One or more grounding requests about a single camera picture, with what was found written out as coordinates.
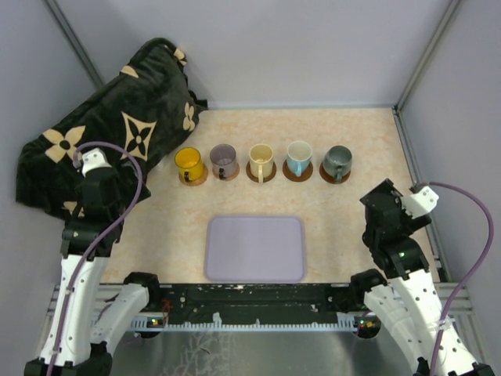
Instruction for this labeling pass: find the dark wooden coaster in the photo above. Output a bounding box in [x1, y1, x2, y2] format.
[282, 161, 314, 183]
[246, 161, 277, 183]
[319, 164, 351, 184]

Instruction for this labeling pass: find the grey ceramic mug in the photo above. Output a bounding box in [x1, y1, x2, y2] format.
[322, 145, 352, 181]

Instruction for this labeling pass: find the yellow glass mug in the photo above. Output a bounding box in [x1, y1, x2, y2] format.
[175, 147, 204, 183]

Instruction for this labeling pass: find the white light blue mug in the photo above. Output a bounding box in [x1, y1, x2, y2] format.
[287, 140, 312, 178]

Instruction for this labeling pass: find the woven rattan coaster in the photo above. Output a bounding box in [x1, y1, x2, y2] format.
[212, 161, 240, 181]
[178, 167, 209, 186]

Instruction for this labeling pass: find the purple glass mug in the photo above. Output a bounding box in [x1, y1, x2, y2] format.
[210, 144, 237, 165]

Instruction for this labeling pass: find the cream ceramic mug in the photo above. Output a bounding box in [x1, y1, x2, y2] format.
[249, 144, 273, 183]

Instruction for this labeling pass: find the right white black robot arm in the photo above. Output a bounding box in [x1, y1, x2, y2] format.
[349, 179, 494, 375]

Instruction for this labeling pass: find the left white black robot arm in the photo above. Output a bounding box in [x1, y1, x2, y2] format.
[23, 163, 163, 375]

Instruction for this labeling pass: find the black floral plush blanket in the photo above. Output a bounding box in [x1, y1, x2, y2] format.
[16, 38, 207, 220]

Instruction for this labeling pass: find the lavender plastic tray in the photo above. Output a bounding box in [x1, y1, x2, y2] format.
[204, 215, 306, 284]

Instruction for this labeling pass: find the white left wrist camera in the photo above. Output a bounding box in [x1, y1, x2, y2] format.
[81, 148, 111, 176]

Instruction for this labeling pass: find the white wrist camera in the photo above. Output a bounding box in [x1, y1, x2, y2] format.
[401, 186, 439, 219]
[81, 148, 111, 176]

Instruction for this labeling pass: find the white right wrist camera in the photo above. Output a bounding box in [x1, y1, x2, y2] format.
[401, 186, 439, 219]

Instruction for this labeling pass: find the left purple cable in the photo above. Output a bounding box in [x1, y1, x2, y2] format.
[45, 141, 143, 376]

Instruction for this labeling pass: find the white perforated cable duct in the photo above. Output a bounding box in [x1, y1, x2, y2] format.
[127, 315, 358, 333]

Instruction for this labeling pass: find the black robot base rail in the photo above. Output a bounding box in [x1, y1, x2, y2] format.
[143, 283, 366, 324]

